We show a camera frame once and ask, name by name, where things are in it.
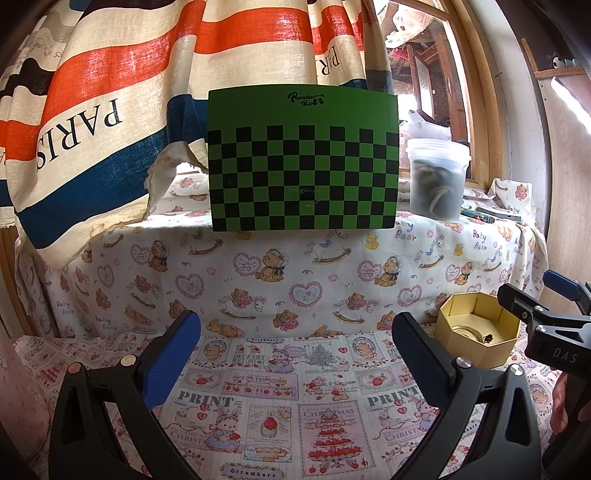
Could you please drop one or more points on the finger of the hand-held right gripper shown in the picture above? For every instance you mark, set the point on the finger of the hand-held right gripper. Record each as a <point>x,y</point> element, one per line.
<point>521,302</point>
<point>561,284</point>

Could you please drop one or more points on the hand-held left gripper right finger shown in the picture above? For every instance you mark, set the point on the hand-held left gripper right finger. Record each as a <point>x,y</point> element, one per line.
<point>413,355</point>

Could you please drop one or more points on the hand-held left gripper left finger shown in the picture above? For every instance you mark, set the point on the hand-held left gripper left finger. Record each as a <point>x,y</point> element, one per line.
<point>180,350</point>

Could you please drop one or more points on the yellow octagonal paper box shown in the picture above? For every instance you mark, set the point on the yellow octagonal paper box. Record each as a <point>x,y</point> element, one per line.
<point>452,337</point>

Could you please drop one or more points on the silver charm pendant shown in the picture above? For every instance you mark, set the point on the silver charm pendant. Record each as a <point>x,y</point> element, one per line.
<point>489,339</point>

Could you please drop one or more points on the person's right hand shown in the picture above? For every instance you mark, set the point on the person's right hand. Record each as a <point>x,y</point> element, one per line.
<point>559,406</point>

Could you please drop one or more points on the small grey case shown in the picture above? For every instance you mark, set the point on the small grey case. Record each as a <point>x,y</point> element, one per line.
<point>501,213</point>

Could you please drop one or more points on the brown wooden cabinet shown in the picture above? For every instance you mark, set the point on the brown wooden cabinet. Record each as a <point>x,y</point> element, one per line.
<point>568,184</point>

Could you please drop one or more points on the strawberry print cloth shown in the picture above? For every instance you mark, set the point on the strawberry print cloth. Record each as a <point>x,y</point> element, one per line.
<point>286,392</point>

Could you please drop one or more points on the bear print cloth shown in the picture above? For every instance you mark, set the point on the bear print cloth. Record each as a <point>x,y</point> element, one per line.
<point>323,277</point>

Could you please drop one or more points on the translucent plastic bucket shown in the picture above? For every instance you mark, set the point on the translucent plastic bucket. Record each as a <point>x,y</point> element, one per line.
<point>436,184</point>

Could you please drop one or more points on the white plastic bag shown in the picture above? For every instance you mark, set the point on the white plastic bag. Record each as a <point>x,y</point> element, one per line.
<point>422,127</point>

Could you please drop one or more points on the green black checkerboard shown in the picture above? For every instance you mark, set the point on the green black checkerboard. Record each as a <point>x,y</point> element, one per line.
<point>300,161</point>

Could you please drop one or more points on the striped printed curtain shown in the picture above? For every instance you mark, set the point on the striped printed curtain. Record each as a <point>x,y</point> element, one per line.
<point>115,69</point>

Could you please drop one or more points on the wooden window frame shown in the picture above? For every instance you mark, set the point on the wooden window frame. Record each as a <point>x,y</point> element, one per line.
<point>480,92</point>

